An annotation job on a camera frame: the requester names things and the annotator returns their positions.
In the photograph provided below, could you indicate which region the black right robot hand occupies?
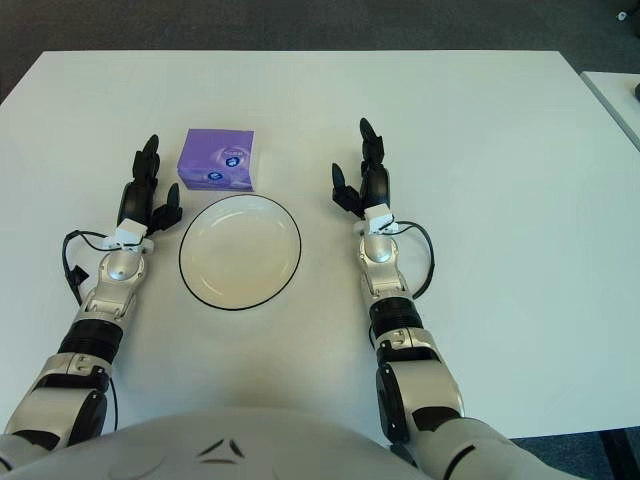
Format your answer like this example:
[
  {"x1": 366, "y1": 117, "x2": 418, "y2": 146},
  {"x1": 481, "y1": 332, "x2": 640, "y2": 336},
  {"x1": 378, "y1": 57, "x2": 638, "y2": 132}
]
[{"x1": 329, "y1": 117, "x2": 396, "y2": 220}]

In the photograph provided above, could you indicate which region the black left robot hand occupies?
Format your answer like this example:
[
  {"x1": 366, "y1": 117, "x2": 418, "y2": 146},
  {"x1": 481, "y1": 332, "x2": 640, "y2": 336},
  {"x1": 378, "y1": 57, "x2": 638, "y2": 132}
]
[{"x1": 115, "y1": 133, "x2": 184, "y2": 234}]

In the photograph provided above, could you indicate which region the purple tissue paper pack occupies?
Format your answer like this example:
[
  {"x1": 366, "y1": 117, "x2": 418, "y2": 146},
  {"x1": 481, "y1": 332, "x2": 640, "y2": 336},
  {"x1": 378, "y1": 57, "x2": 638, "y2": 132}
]
[{"x1": 177, "y1": 128, "x2": 256, "y2": 194}]

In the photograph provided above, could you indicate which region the white plate with black rim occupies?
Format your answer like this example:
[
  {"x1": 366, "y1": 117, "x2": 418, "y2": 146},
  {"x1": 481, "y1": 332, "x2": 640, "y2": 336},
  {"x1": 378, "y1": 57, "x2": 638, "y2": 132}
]
[{"x1": 178, "y1": 194, "x2": 303, "y2": 312}]

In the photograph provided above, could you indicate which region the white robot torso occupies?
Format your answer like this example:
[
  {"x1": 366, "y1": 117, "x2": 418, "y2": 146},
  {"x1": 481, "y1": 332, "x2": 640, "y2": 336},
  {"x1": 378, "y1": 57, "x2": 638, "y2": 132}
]
[{"x1": 0, "y1": 407, "x2": 426, "y2": 480}]

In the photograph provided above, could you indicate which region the white side table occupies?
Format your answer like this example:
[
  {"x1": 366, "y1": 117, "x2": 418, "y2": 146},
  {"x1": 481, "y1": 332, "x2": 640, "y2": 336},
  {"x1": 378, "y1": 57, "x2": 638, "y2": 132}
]
[{"x1": 581, "y1": 69, "x2": 640, "y2": 151}]

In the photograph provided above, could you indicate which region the black table leg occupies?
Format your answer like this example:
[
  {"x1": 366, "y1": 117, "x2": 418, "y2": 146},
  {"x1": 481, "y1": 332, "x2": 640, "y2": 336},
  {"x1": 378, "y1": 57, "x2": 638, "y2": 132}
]
[{"x1": 597, "y1": 429, "x2": 640, "y2": 480}]

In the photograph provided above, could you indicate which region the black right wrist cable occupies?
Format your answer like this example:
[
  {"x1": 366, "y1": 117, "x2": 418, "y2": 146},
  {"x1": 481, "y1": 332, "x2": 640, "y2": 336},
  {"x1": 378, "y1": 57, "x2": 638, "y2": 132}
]
[{"x1": 387, "y1": 221, "x2": 435, "y2": 300}]

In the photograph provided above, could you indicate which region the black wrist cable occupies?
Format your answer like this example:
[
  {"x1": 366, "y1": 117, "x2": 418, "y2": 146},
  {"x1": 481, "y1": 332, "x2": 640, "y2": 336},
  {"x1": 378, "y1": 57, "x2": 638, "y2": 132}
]
[
  {"x1": 387, "y1": 221, "x2": 435, "y2": 300},
  {"x1": 62, "y1": 229, "x2": 126, "y2": 306}
]

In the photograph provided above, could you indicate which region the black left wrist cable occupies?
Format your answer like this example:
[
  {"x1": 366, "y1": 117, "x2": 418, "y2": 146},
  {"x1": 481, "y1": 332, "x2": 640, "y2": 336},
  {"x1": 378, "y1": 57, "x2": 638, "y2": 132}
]
[{"x1": 62, "y1": 229, "x2": 126, "y2": 306}]

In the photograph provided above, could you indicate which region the black left elbow cable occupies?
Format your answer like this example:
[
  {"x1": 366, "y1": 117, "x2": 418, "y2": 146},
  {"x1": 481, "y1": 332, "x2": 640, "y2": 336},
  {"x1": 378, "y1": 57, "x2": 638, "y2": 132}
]
[{"x1": 105, "y1": 367, "x2": 122, "y2": 434}]

